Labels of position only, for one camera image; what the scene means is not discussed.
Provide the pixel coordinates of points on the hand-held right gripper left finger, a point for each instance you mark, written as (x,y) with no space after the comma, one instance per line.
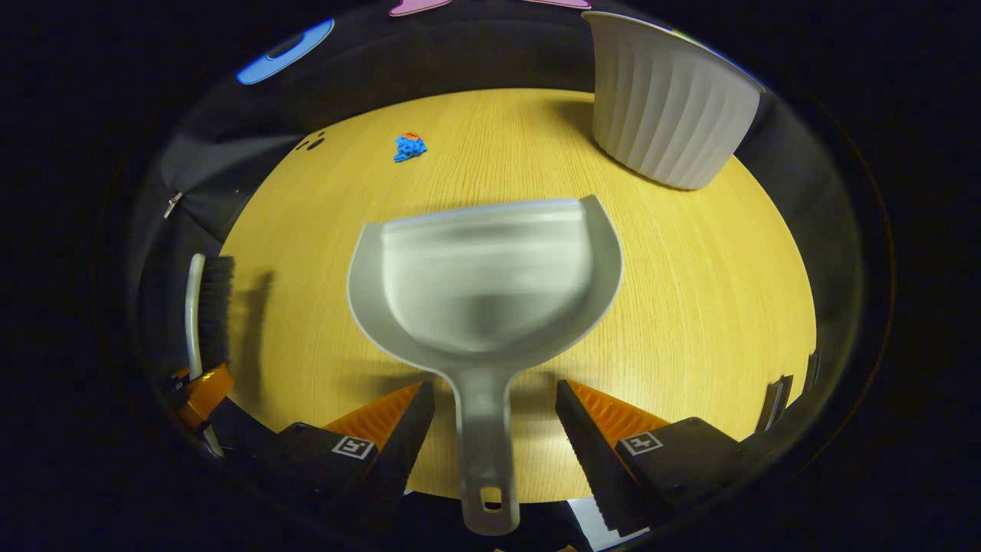
(410,429)

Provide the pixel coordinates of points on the silver metal clip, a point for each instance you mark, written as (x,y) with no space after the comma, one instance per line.
(172,204)

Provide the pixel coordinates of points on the white plastic dustpan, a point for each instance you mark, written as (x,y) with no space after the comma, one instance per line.
(483,284)

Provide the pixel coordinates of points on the small white broom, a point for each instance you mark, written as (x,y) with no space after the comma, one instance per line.
(217,307)

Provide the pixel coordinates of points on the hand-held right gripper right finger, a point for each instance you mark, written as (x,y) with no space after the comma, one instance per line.
(582,445)

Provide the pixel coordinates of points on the blue paper ball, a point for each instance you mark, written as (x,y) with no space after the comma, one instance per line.
(408,149)

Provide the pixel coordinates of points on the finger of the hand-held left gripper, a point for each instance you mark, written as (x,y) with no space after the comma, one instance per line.
(203,395)

